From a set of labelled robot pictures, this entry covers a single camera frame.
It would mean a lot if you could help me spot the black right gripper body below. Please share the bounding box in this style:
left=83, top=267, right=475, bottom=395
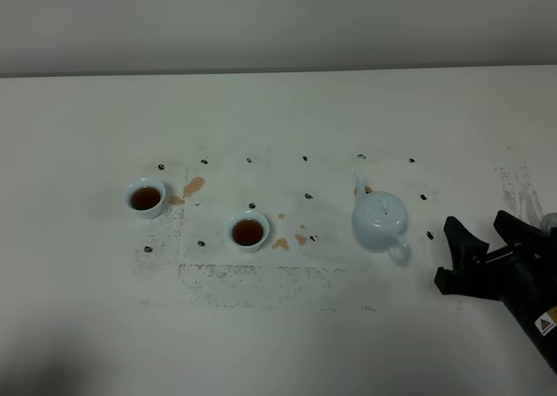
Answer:
left=483, top=211, right=556, bottom=326

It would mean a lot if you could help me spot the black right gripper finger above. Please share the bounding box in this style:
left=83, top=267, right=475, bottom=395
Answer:
left=444, top=216, right=489, bottom=270
left=434, top=265, right=507, bottom=301

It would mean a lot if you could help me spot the light blue porcelain teapot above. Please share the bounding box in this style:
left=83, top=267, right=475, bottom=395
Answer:
left=352, top=173, right=412, bottom=265

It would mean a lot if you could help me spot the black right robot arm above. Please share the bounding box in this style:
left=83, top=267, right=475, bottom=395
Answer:
left=434, top=211, right=556, bottom=370

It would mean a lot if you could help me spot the light blue teacup centre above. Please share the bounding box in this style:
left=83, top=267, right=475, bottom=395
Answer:
left=226, top=210, right=270, bottom=253

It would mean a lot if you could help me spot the light blue teacup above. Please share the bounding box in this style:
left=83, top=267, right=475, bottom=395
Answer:
left=226, top=210, right=270, bottom=253
left=124, top=178, right=166, bottom=219

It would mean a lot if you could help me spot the light blue teacup left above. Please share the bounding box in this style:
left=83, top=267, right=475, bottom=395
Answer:
left=124, top=178, right=166, bottom=219

